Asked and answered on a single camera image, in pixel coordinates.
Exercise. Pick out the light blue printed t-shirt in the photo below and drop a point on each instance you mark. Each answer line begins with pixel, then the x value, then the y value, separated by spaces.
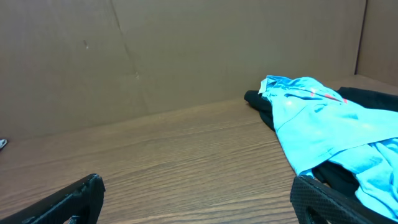
pixel 315 124

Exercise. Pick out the black garment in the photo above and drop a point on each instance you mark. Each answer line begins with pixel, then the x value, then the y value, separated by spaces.
pixel 337 177

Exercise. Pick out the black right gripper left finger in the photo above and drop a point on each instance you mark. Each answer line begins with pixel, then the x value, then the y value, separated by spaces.
pixel 80 202

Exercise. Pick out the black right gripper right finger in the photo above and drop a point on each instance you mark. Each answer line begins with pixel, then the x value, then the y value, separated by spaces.
pixel 316 203

